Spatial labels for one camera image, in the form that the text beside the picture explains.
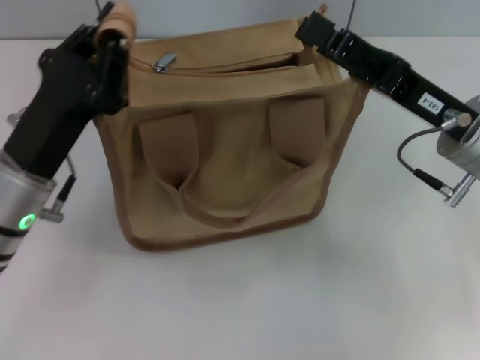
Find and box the khaki canvas food bag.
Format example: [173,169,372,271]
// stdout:
[95,0,372,253]

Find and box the silver metal zipper pull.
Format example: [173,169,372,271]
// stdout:
[151,52,178,73]

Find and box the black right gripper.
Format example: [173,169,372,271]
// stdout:
[295,10,479,143]

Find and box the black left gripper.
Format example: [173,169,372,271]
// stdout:
[3,25,131,176]

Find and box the gripper cable with connectors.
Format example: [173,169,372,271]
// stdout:
[7,106,78,222]
[397,108,480,206]

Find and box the left gripper cable with connectors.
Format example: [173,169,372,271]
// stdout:
[7,106,78,222]

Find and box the right gripper cable with connectors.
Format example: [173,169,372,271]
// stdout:
[397,108,480,206]

